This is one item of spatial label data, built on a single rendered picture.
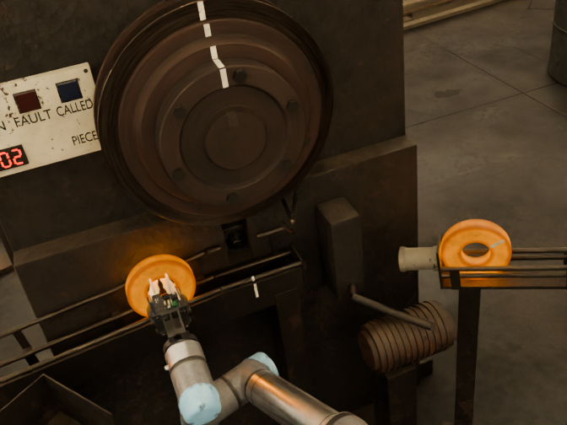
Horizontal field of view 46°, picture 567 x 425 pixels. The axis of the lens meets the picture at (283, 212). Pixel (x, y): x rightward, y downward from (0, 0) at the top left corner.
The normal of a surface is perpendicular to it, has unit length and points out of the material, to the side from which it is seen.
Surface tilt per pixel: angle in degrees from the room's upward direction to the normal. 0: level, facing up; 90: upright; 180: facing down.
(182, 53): 32
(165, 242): 90
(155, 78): 47
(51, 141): 90
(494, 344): 0
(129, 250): 90
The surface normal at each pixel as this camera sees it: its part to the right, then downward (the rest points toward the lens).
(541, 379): -0.12, -0.82
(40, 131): 0.34, 0.50
